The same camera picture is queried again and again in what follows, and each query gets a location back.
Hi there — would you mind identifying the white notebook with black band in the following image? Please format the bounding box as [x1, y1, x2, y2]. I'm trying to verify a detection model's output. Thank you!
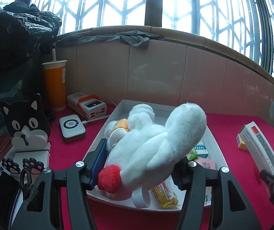
[13, 142, 51, 170]

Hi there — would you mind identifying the window with metal grille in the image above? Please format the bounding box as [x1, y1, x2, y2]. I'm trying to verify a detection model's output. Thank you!
[0, 0, 274, 94]

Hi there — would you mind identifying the blue-banded white medicine box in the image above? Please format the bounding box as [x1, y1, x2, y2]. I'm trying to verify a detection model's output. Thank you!
[195, 141, 209, 159]

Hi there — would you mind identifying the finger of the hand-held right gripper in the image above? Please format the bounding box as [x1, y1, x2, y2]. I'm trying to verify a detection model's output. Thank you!
[259, 170, 274, 190]

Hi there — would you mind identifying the small yellow box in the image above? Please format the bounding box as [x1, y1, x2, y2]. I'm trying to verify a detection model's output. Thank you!
[236, 127, 250, 151]

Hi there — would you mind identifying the red felt mat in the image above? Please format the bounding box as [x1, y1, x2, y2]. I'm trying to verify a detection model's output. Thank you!
[7, 103, 274, 230]

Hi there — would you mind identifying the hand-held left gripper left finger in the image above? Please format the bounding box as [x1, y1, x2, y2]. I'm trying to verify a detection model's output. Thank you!
[11, 138, 108, 230]

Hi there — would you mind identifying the black cat figure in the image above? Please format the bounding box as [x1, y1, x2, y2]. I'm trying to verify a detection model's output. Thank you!
[0, 93, 51, 175]

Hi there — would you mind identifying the yellow and red snack bar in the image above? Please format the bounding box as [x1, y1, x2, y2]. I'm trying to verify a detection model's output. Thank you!
[151, 180, 179, 208]

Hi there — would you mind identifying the orange cup with straw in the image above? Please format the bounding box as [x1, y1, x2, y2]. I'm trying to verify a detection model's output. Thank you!
[42, 48, 68, 112]

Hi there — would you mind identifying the black plastic bag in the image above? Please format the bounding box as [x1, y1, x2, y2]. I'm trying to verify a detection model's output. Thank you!
[0, 2, 62, 77]

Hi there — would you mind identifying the black wrist strap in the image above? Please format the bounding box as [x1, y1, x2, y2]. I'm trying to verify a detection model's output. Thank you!
[19, 168, 43, 211]

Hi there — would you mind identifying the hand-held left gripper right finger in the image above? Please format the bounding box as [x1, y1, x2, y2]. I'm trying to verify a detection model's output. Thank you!
[172, 157, 262, 230]

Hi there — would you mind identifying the white and orange power bank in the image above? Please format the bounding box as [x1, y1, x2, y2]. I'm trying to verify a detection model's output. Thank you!
[66, 91, 107, 120]

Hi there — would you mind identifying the black flat device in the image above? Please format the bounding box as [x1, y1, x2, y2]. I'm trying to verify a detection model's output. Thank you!
[0, 171, 21, 217]

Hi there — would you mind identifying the long white box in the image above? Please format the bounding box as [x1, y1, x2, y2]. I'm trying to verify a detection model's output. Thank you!
[244, 121, 274, 182]

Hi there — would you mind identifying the pink tissue pack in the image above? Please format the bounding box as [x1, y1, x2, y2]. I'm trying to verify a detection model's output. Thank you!
[195, 158, 216, 170]

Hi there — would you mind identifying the white cardboard tray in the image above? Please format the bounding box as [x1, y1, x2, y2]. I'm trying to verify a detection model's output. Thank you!
[79, 99, 229, 213]

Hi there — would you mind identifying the dark red box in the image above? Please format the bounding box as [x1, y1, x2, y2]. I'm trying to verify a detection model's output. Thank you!
[0, 134, 13, 162]

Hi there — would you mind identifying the grey cloth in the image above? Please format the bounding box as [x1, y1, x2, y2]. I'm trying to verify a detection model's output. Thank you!
[56, 30, 165, 49]

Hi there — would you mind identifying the blue and white carton box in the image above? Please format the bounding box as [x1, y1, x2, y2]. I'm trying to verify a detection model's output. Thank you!
[204, 187, 212, 208]

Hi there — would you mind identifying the white plush chicken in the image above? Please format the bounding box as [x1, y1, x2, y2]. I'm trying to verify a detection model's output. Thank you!
[97, 103, 207, 209]

